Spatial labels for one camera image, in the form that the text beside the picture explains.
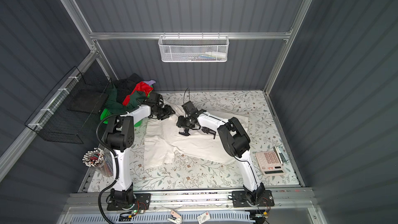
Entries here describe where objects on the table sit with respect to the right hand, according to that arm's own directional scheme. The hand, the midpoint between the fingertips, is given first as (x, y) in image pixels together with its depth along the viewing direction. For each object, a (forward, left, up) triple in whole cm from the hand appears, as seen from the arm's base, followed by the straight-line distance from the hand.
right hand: (180, 125), depth 97 cm
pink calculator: (-23, -51, -3) cm, 56 cm away
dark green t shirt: (+11, +45, +9) cm, 47 cm away
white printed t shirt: (-8, +10, -2) cm, 13 cm away
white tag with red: (-47, -15, -3) cm, 50 cm away
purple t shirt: (+32, +24, +8) cm, 41 cm away
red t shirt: (+28, +29, +8) cm, 42 cm away
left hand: (+10, +7, -1) cm, 12 cm away
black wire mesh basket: (-10, +50, +26) cm, 57 cm away
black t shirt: (+27, +41, +9) cm, 50 cm away
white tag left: (-47, -2, -2) cm, 47 cm away
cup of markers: (-27, +32, +14) cm, 44 cm away
